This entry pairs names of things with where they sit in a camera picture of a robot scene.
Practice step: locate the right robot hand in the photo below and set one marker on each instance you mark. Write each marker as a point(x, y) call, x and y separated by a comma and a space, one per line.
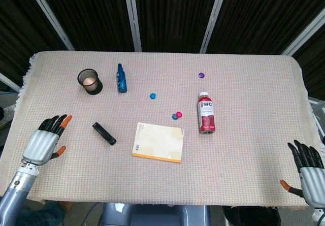
point(308, 175)

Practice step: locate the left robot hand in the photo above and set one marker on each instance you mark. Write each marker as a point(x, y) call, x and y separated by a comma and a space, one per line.
point(40, 143)

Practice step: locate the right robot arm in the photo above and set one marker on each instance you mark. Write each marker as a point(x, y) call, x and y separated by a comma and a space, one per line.
point(318, 214)

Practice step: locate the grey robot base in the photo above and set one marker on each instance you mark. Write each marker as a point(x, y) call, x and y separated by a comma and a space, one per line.
point(155, 215)

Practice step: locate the black mesh pen cup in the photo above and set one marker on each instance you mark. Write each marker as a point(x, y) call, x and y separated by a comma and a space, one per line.
point(89, 81)

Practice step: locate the blue spray bottle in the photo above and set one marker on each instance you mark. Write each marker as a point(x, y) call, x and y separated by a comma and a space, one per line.
point(121, 78)

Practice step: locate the yellow-spined notebook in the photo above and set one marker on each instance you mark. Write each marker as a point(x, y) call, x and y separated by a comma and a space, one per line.
point(158, 142)

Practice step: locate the red NFC juice bottle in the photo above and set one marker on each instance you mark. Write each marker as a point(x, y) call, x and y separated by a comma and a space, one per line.
point(206, 114)

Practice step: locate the beige woven tablecloth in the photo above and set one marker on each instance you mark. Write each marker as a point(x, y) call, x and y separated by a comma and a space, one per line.
point(162, 160)

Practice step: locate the small blue round magnet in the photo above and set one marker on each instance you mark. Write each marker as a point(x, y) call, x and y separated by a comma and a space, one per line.
point(174, 116)

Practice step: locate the pink round magnet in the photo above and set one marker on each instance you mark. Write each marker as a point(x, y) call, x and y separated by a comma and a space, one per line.
point(179, 114)

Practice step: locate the purple round magnet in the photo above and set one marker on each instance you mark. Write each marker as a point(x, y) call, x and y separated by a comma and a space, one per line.
point(201, 75)

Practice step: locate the white partition frame post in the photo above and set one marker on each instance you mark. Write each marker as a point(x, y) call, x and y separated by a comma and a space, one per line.
point(50, 15)
point(213, 17)
point(303, 33)
point(132, 15)

